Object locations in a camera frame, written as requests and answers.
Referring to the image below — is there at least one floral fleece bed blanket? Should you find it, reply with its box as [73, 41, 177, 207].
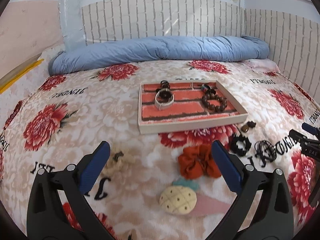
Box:
[1, 60, 319, 239]

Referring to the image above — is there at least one orange fabric scrunchie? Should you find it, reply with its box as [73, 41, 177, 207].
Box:
[177, 144, 221, 180]

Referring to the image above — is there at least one black hair claw clip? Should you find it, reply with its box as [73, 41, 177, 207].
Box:
[160, 80, 170, 89]

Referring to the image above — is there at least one clear plastic sheet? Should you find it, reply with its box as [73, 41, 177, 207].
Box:
[58, 0, 86, 51]

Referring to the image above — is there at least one white tray with brick liner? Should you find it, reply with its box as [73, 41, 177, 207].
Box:
[138, 80, 248, 134]

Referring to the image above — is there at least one brown teardrop stone pendant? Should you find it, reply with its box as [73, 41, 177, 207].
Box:
[241, 124, 249, 133]

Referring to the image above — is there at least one black scrunchie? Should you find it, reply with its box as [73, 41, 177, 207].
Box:
[229, 133, 252, 157]

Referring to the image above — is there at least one colourful braided ring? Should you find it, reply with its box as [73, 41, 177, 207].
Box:
[201, 83, 217, 95]

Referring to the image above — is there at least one cream fluffy scrunchie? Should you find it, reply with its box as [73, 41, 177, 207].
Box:
[102, 151, 136, 178]

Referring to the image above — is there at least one rolled blue quilt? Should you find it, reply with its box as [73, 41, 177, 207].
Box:
[48, 36, 270, 76]

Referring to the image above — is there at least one yellow strip at bedside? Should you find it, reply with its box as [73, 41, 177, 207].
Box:
[1, 59, 44, 93]

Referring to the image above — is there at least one black braided leather bracelet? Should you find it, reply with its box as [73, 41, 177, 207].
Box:
[253, 139, 278, 168]

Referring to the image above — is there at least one white bangle bracelet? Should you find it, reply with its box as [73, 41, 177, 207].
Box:
[154, 91, 175, 110]

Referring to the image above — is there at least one dark brown hair claw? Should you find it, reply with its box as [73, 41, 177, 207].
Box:
[156, 88, 173, 100]

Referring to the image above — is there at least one brown wooden bead bracelet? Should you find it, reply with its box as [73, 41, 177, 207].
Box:
[201, 93, 228, 113]

